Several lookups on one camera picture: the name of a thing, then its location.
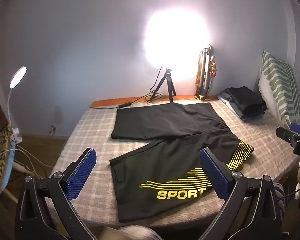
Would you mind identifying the brown hanging ornament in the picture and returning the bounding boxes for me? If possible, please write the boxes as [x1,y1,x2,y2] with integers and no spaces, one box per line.
[208,44,218,78]

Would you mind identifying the stack of folded dark clothes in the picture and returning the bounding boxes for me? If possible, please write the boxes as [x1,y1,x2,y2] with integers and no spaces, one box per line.
[217,86,267,123]

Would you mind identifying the person's striped clothing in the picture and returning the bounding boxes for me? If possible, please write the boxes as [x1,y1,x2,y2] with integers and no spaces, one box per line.
[274,182,288,230]

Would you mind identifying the green striped white pillow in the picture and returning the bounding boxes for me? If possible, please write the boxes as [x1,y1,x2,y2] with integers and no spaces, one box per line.
[258,50,300,130]

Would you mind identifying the round ring light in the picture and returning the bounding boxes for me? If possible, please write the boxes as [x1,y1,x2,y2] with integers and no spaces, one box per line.
[143,10,210,83]

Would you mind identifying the beige checked blanket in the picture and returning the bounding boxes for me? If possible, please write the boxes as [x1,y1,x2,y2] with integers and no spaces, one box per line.
[50,99,300,230]

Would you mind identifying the folded silver tripod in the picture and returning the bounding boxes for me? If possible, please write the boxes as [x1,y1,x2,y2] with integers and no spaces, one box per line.
[195,47,214,97]

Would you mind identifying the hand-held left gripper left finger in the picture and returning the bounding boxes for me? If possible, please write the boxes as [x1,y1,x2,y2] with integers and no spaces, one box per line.
[14,147,100,240]

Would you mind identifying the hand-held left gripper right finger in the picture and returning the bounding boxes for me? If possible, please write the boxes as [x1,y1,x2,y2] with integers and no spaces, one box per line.
[199,147,287,240]

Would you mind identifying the orange furry cloth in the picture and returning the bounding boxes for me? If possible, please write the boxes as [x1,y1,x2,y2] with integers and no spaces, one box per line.
[195,52,203,97]

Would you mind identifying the black pants with yellow print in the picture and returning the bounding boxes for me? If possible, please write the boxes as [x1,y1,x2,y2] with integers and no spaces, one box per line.
[109,102,255,224]

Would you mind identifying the small black tripod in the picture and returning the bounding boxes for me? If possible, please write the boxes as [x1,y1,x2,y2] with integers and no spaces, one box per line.
[154,66,177,103]

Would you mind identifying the black cable with inline switch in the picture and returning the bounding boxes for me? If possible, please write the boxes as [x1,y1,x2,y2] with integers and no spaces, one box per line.
[96,66,163,108]

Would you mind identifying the white gooseneck desk lamp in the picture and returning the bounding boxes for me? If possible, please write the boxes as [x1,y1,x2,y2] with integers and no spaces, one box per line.
[7,66,27,143]

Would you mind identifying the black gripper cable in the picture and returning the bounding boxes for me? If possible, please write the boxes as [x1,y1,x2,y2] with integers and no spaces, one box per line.
[277,187,300,202]

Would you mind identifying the light blue chair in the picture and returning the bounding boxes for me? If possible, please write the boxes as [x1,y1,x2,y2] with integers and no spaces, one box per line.
[0,140,27,204]

